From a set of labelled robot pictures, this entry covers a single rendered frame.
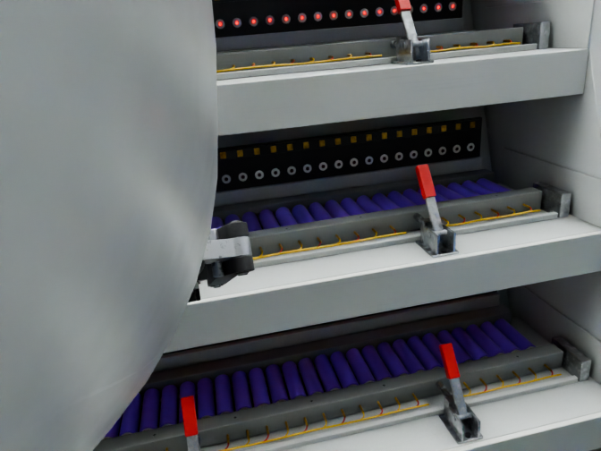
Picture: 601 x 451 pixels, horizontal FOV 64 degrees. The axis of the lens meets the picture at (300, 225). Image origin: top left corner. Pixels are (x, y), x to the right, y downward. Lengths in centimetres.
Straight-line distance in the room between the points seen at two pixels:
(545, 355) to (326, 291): 29
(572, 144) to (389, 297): 27
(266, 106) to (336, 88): 7
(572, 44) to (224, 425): 54
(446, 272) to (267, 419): 24
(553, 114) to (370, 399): 38
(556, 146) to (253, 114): 36
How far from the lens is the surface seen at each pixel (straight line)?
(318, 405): 55
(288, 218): 55
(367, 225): 53
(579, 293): 65
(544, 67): 57
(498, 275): 53
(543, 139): 65
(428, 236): 50
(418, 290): 49
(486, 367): 61
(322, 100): 47
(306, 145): 61
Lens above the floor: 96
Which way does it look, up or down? 2 degrees down
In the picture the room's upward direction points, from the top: 8 degrees counter-clockwise
